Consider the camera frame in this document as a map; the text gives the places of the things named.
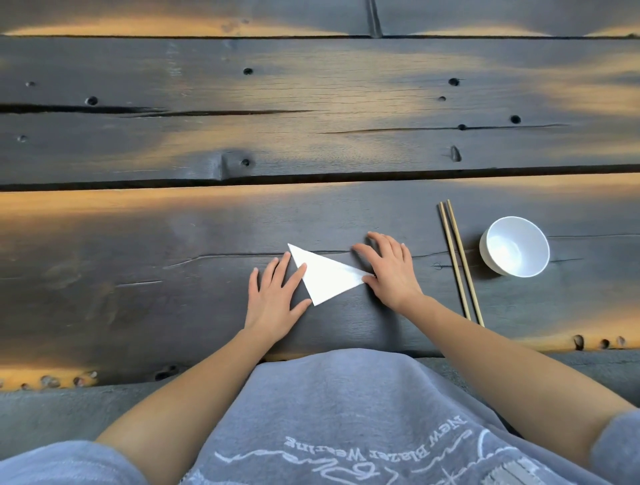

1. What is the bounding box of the person's left forearm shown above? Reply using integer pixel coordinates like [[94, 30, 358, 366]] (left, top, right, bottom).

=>
[[95, 328, 282, 485]]

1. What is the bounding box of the grey printed shirt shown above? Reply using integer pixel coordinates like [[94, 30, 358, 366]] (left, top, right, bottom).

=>
[[0, 348, 640, 485]]

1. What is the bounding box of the person's right forearm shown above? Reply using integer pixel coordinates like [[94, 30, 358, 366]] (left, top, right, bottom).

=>
[[400, 295, 632, 470]]

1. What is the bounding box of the wooden chopstick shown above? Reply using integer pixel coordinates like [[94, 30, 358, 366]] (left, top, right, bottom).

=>
[[438, 202, 472, 321], [446, 199, 485, 328]]

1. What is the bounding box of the person's right hand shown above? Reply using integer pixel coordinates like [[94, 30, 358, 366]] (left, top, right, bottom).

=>
[[351, 231, 427, 315]]

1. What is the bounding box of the person's left hand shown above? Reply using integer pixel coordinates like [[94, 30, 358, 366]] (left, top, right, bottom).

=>
[[243, 252, 313, 345]]

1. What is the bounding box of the white ceramic bowl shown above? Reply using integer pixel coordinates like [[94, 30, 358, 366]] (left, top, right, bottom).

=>
[[479, 216, 551, 278]]

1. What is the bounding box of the white paper napkin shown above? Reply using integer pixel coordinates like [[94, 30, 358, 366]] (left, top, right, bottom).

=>
[[287, 243, 376, 307]]

